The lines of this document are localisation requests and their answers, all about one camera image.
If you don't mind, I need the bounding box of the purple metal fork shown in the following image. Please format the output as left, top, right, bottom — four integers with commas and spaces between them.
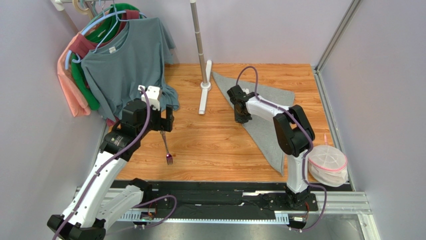
160, 130, 173, 166

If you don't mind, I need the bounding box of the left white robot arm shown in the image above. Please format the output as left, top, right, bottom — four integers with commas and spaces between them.
47, 99, 174, 240

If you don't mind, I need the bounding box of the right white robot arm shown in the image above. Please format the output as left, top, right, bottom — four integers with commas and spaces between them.
226, 84, 315, 209

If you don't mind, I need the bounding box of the white clothes rack stand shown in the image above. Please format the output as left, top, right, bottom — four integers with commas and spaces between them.
189, 0, 213, 115

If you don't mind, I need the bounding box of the grey-blue t-shirt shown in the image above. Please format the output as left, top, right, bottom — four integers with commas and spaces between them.
80, 17, 180, 122

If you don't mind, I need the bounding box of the pink t-shirt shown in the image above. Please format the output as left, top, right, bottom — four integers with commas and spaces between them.
57, 35, 91, 117

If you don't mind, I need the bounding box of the green t-shirt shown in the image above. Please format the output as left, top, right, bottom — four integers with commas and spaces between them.
69, 3, 140, 111

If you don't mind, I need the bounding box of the maroon t-shirt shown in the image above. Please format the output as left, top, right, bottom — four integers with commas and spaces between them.
69, 9, 141, 60

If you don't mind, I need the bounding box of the light blue hanger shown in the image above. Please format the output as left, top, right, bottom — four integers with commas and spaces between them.
64, 3, 147, 70

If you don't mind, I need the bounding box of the white mesh laundry basket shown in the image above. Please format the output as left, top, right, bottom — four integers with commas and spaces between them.
308, 135, 349, 187

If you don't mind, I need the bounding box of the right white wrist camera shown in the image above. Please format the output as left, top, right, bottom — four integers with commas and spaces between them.
242, 88, 250, 95

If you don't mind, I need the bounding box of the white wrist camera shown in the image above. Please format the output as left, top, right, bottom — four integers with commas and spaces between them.
242, 88, 250, 95
138, 85, 162, 111

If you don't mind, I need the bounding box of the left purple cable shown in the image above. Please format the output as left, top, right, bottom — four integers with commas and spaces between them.
51, 85, 152, 240

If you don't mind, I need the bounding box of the purple cable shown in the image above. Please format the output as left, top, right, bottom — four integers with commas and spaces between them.
235, 65, 329, 232
51, 85, 152, 240

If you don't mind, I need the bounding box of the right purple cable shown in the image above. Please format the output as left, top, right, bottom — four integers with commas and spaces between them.
235, 65, 329, 232

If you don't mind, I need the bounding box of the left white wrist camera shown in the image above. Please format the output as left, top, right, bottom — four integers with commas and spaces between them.
138, 85, 162, 111

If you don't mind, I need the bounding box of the aluminium frame post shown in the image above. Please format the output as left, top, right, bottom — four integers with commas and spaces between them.
314, 0, 363, 73

